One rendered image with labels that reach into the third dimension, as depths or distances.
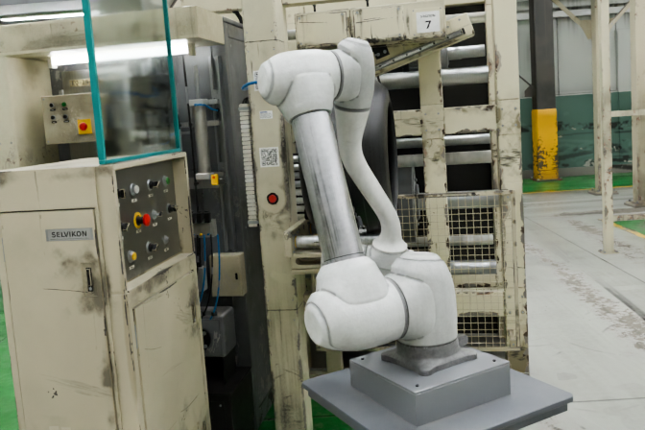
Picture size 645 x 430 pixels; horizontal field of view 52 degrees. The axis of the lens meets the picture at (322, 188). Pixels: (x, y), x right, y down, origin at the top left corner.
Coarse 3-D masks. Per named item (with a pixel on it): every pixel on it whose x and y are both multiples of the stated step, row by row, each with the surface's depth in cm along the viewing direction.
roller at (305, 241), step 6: (360, 234) 244; (366, 234) 243; (372, 234) 243; (378, 234) 242; (300, 240) 247; (306, 240) 246; (312, 240) 246; (318, 240) 246; (366, 240) 242; (372, 240) 242; (300, 246) 247; (306, 246) 247; (312, 246) 247; (318, 246) 246
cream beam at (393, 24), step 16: (432, 0) 261; (304, 16) 270; (320, 16) 269; (336, 16) 268; (352, 16) 267; (368, 16) 266; (384, 16) 264; (400, 16) 263; (416, 16) 262; (304, 32) 271; (320, 32) 270; (336, 32) 269; (352, 32) 268; (368, 32) 266; (384, 32) 265; (400, 32) 264; (416, 32) 263; (432, 32) 262; (304, 48) 272; (320, 48) 274; (336, 48) 279
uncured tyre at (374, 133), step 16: (384, 96) 239; (384, 112) 234; (336, 128) 228; (368, 128) 226; (384, 128) 231; (368, 144) 225; (384, 144) 229; (368, 160) 225; (384, 160) 228; (384, 176) 229; (304, 192) 235; (352, 192) 229; (368, 208) 231; (368, 224) 237
